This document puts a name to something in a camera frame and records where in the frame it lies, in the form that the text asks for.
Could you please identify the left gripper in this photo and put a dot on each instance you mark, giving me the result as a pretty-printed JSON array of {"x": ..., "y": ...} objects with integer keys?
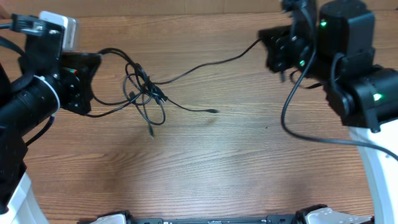
[{"x": 78, "y": 72}]

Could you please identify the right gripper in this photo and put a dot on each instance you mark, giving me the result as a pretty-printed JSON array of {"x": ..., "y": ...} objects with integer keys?
[{"x": 278, "y": 45}]

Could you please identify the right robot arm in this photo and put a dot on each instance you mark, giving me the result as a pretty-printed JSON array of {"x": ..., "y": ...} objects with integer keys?
[{"x": 333, "y": 44}]

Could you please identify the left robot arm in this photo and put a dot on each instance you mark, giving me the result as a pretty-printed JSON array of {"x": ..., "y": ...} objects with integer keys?
[{"x": 18, "y": 130}]

